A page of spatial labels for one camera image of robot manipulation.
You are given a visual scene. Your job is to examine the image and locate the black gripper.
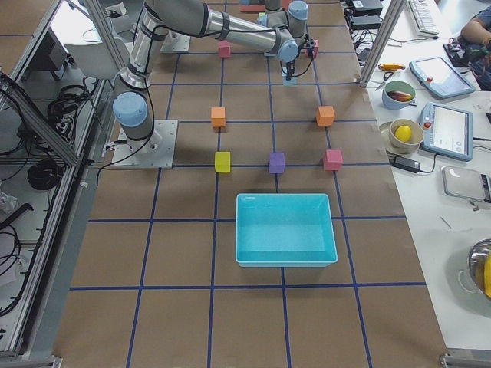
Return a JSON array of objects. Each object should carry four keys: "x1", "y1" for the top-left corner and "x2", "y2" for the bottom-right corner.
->
[{"x1": 285, "y1": 61, "x2": 295, "y2": 75}]

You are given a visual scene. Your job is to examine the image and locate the light blue foam block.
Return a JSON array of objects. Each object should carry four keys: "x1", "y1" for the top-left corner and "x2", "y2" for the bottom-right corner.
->
[{"x1": 282, "y1": 74, "x2": 297, "y2": 86}]

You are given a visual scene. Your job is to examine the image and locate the person forearm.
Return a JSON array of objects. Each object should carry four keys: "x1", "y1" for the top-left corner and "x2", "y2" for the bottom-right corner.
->
[{"x1": 460, "y1": 8, "x2": 490, "y2": 45}]

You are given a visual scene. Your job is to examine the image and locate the orange foam block left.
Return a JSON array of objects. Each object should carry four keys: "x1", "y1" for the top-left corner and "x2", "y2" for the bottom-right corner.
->
[{"x1": 316, "y1": 106, "x2": 335, "y2": 127}]

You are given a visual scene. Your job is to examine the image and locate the orange foam block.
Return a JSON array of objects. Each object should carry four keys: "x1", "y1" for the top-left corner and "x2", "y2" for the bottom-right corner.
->
[
  {"x1": 316, "y1": 106, "x2": 335, "y2": 127},
  {"x1": 210, "y1": 107, "x2": 226, "y2": 128}
]

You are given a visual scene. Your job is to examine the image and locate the pink foam block right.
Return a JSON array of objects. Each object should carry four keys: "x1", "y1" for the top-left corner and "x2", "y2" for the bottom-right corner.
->
[{"x1": 218, "y1": 41, "x2": 232, "y2": 59}]

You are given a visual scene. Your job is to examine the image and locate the orange foam block right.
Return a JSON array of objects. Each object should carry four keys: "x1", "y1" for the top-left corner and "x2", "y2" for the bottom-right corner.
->
[{"x1": 210, "y1": 107, "x2": 226, "y2": 128}]

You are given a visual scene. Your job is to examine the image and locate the scissors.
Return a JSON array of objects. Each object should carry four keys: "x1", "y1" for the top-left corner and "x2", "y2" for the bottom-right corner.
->
[{"x1": 376, "y1": 71, "x2": 394, "y2": 90}]

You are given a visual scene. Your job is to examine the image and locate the gold yellow tool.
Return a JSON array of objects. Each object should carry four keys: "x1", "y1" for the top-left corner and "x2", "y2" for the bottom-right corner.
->
[{"x1": 377, "y1": 63, "x2": 406, "y2": 71}]

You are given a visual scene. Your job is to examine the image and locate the purple foam block far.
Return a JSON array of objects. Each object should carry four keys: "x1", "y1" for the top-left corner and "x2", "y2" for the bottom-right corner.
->
[{"x1": 268, "y1": 152, "x2": 285, "y2": 174}]

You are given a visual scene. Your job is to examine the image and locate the magenta foam block far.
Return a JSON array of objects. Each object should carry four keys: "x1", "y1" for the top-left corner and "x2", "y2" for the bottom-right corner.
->
[{"x1": 323, "y1": 149, "x2": 344, "y2": 171}]

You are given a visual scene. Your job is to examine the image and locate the blue bowl with fruit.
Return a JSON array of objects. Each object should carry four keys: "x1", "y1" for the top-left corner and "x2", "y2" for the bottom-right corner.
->
[{"x1": 381, "y1": 80, "x2": 416, "y2": 110}]

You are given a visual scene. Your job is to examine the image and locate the yellow foam block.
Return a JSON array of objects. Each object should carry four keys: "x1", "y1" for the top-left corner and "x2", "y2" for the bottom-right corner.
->
[{"x1": 214, "y1": 151, "x2": 232, "y2": 173}]

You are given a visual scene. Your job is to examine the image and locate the yellow lemon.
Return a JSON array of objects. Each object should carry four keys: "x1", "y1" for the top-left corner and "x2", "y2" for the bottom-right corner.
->
[{"x1": 394, "y1": 125, "x2": 412, "y2": 143}]

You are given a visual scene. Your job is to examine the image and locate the beige bowl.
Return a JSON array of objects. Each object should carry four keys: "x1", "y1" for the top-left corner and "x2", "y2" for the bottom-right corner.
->
[{"x1": 388, "y1": 119, "x2": 424, "y2": 154}]

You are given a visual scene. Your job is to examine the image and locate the white keyboard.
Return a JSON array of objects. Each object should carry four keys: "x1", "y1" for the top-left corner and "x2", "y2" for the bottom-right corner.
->
[{"x1": 406, "y1": 0, "x2": 440, "y2": 37}]

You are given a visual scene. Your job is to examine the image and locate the teach pendant far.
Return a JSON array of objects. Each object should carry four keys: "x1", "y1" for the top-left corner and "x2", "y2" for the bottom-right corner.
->
[{"x1": 409, "y1": 57, "x2": 475, "y2": 99}]

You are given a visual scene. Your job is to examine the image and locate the teach pendant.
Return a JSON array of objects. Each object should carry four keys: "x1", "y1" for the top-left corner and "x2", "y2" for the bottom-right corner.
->
[
  {"x1": 409, "y1": 57, "x2": 475, "y2": 99},
  {"x1": 420, "y1": 103, "x2": 473, "y2": 162}
]

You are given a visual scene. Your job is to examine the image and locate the black power adapter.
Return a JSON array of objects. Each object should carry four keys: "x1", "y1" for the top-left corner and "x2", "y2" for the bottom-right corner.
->
[{"x1": 389, "y1": 155, "x2": 420, "y2": 173}]

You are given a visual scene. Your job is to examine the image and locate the cyan plastic tray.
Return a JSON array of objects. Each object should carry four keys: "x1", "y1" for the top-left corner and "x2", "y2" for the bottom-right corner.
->
[{"x1": 235, "y1": 193, "x2": 338, "y2": 268}]

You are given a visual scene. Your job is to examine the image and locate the teach pendant near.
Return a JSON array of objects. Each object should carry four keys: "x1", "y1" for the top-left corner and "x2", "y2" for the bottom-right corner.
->
[{"x1": 420, "y1": 103, "x2": 473, "y2": 162}]

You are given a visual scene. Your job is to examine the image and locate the digital kitchen scale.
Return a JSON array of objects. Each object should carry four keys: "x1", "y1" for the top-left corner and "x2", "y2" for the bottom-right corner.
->
[{"x1": 442, "y1": 166, "x2": 490, "y2": 203}]

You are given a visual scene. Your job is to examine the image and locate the steel bowl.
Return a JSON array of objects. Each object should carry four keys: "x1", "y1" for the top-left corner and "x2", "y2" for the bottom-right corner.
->
[{"x1": 457, "y1": 238, "x2": 490, "y2": 301}]

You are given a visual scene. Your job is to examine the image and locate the aluminium frame post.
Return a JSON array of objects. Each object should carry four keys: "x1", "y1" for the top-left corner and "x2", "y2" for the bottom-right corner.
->
[{"x1": 358, "y1": 0, "x2": 406, "y2": 87}]

